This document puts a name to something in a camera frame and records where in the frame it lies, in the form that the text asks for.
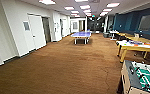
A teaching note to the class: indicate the long wooden table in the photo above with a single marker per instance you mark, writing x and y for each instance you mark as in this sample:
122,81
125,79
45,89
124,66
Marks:
146,39
124,34

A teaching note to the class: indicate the blue ping pong table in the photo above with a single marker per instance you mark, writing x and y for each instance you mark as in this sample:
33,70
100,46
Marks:
81,34

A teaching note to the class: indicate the glass panel door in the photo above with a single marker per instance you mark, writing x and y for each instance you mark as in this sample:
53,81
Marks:
75,25

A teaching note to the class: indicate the dark round waste bin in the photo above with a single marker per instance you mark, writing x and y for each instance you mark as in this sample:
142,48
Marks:
106,34

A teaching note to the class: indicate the green foosball table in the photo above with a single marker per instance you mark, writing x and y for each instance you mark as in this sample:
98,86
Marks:
141,78

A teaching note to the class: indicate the grey wall sign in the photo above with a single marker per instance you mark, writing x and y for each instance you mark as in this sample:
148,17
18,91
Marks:
26,26

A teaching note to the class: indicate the yellow leg game table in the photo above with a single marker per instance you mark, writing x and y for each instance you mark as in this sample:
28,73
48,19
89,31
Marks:
137,47

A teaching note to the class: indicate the white hallway door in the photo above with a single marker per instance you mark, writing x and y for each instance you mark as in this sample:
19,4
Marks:
37,31

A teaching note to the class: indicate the small white table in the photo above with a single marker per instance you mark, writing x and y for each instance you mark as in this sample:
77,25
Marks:
113,32

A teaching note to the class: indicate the grey elevator door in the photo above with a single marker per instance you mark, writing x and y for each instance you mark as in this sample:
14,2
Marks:
46,29

